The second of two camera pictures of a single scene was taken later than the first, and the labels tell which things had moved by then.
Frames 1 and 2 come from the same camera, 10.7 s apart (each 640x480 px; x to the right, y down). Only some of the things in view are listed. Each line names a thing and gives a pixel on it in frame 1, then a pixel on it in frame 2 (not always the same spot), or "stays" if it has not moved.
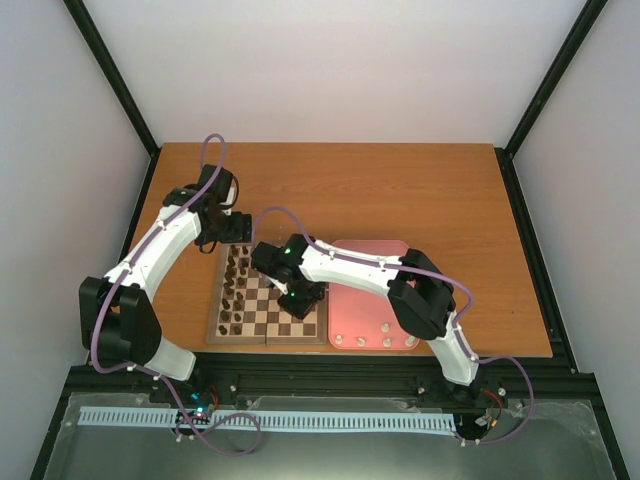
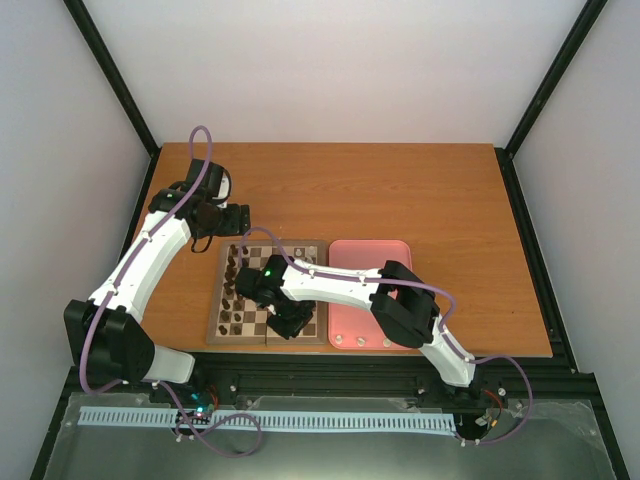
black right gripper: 300,310 -> 293,331
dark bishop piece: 230,271 stays
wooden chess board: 246,309 stays
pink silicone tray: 363,318 stays
